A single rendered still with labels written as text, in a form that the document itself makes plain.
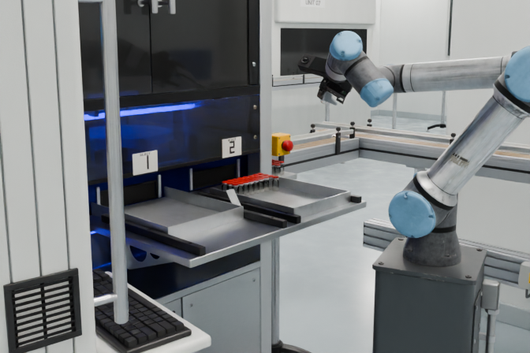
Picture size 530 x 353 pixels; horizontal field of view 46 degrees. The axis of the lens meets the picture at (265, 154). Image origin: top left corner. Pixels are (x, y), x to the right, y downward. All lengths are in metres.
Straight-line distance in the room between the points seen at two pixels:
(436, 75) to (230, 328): 1.11
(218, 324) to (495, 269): 1.11
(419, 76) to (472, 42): 1.56
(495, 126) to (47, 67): 0.94
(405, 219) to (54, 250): 0.84
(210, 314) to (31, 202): 1.20
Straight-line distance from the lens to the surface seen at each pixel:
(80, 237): 1.06
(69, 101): 1.01
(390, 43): 11.08
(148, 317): 1.30
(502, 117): 1.46
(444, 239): 1.69
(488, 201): 3.23
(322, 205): 1.80
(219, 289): 2.12
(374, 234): 2.87
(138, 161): 1.79
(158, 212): 1.81
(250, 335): 2.30
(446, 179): 1.51
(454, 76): 1.62
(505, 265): 2.61
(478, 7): 3.18
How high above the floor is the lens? 1.37
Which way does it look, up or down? 11 degrees down
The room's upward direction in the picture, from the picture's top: straight up
